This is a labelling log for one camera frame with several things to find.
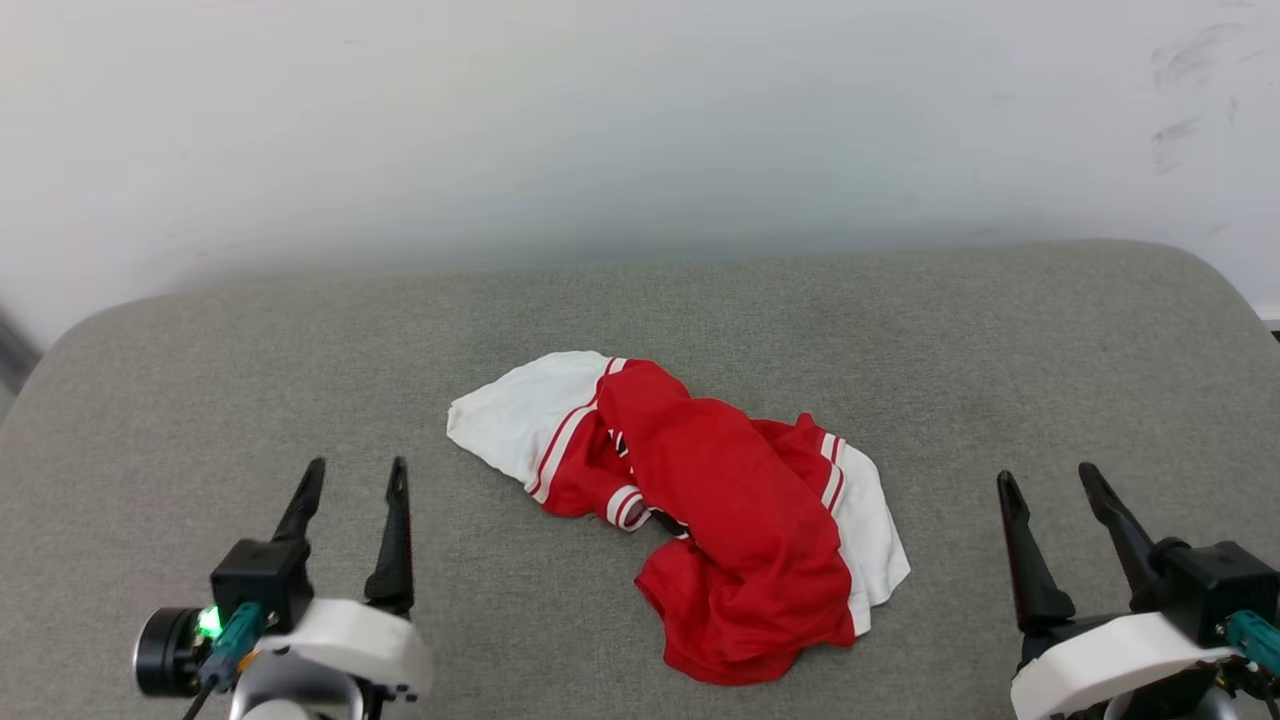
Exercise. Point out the red and white sports shirt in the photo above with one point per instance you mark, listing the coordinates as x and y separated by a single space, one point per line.
740 480

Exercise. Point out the grey fabric sofa cushion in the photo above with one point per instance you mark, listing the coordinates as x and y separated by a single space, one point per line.
200 380

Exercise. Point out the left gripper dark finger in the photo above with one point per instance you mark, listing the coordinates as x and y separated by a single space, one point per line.
300 510
395 560

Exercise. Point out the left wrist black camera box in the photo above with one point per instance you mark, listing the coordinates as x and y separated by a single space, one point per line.
262 580

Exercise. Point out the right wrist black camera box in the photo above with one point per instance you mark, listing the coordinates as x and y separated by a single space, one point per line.
1215 585

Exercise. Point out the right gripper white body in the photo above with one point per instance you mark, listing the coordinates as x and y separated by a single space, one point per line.
1110 655

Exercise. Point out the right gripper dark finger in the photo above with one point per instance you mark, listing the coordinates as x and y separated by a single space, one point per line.
1035 580
1122 530

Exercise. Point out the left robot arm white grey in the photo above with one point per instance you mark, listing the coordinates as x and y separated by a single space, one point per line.
168 652

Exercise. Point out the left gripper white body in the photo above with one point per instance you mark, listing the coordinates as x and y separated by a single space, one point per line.
355 635

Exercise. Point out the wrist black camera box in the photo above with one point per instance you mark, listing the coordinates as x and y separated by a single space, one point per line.
262 580
1215 585

